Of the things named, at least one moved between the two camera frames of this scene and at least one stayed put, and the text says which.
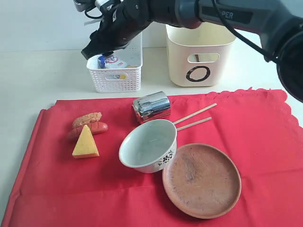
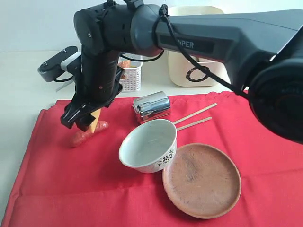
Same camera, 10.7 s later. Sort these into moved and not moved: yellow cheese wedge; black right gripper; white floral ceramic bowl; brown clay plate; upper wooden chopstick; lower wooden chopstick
Moved: black right gripper; yellow cheese wedge
Not moved: brown clay plate; upper wooden chopstick; lower wooden chopstick; white floral ceramic bowl
